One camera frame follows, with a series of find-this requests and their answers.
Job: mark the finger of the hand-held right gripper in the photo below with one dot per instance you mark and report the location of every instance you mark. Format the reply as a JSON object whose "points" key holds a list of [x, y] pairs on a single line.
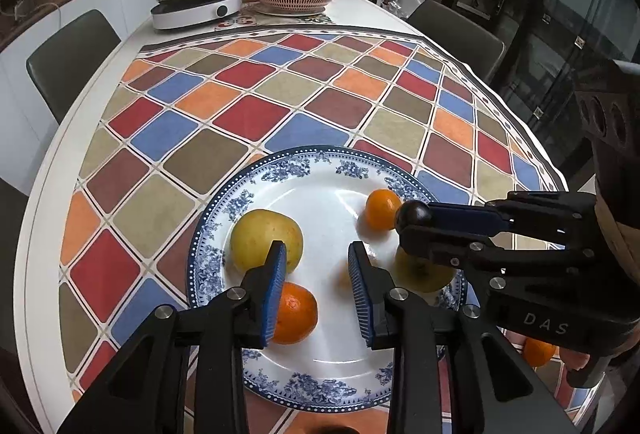
{"points": [[425, 244], [465, 216]]}

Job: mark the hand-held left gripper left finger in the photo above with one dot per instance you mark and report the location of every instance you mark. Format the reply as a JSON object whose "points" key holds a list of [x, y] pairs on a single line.
{"points": [[274, 294]]}

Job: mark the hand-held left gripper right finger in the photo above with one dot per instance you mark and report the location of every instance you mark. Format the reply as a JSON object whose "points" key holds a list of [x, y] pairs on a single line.
{"points": [[357, 299]]}

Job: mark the large orange mandarin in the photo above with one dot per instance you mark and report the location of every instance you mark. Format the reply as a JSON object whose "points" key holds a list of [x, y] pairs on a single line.
{"points": [[297, 314]]}

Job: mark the green pear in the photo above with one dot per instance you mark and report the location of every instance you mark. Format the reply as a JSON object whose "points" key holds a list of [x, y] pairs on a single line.
{"points": [[422, 275]]}

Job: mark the large yellow pear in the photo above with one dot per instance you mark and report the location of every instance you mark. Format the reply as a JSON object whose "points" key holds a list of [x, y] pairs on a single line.
{"points": [[260, 239]]}

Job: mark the blue rimmed white plate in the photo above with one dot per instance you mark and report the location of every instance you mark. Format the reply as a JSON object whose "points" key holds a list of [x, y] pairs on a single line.
{"points": [[320, 194]]}

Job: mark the person's right hand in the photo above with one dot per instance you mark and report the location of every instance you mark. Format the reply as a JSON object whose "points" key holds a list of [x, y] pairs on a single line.
{"points": [[577, 359]]}

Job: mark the colourful checked tablecloth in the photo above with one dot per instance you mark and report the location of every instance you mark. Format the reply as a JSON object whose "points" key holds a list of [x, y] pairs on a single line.
{"points": [[240, 114]]}

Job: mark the dark glass cabinet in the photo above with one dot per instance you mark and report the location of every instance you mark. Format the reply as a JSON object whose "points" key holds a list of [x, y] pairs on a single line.
{"points": [[540, 14]]}

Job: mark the patterned placemat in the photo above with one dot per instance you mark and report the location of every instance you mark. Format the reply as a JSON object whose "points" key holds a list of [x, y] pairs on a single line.
{"points": [[272, 20]]}

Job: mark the white induction cooker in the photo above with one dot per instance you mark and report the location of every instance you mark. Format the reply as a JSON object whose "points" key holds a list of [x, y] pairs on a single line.
{"points": [[197, 14]]}

